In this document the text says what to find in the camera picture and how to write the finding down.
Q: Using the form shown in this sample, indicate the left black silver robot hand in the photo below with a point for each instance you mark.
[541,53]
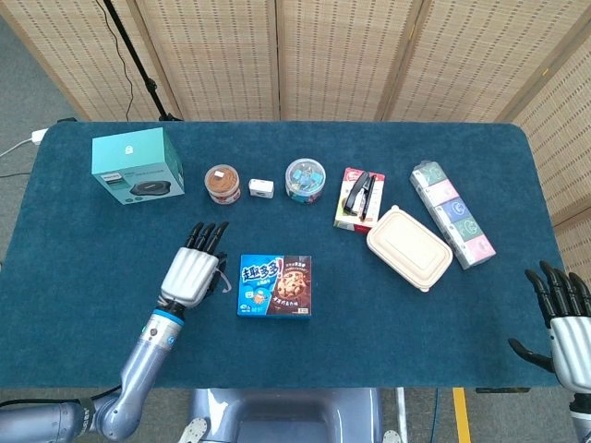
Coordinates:
[187,274]

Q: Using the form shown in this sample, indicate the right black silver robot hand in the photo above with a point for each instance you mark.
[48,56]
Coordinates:
[572,346]

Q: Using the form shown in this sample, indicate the blue brown cookie box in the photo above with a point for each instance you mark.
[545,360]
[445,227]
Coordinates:
[272,288]

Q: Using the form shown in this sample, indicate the small white staple box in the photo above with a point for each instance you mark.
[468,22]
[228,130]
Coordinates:
[261,188]

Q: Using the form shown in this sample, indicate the teal speaker retail box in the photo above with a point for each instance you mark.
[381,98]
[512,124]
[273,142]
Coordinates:
[134,157]

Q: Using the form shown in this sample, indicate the clear jar with brown snack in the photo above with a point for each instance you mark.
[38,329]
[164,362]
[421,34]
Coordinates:
[222,182]

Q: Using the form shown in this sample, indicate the yellow floor tape strip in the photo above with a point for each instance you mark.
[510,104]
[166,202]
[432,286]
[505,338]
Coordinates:
[461,415]

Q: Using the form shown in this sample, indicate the clear jar of binder clips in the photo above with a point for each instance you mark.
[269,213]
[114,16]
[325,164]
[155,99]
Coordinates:
[305,180]

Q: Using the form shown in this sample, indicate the dark blue table mat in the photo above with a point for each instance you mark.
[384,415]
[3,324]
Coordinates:
[323,350]

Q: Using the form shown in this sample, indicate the blue-grey robot torso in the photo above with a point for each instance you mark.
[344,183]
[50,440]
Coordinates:
[286,415]

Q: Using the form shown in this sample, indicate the multicolour tissue pack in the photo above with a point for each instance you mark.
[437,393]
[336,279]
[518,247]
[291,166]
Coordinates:
[454,214]

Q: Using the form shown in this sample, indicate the white table leg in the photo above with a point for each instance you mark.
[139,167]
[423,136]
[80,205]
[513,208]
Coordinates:
[401,415]

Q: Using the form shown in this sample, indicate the black stapler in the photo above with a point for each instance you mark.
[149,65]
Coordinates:
[358,196]

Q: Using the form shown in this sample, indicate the beige lidded lunch container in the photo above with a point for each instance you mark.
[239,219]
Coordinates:
[408,249]

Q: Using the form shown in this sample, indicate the white power adapter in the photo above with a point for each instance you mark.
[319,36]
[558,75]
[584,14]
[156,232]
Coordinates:
[38,135]

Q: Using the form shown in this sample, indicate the red white stapler package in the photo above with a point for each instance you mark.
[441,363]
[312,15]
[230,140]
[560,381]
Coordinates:
[376,184]

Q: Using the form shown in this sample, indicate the black tripod stand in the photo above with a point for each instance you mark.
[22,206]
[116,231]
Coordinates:
[138,62]

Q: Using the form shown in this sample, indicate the bamboo folding screen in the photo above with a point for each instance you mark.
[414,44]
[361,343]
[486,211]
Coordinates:
[341,55]

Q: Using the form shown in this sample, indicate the black table edge bracket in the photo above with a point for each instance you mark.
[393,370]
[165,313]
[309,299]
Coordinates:
[503,390]

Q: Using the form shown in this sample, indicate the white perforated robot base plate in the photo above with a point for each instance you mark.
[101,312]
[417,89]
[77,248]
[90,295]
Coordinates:
[391,437]
[193,430]

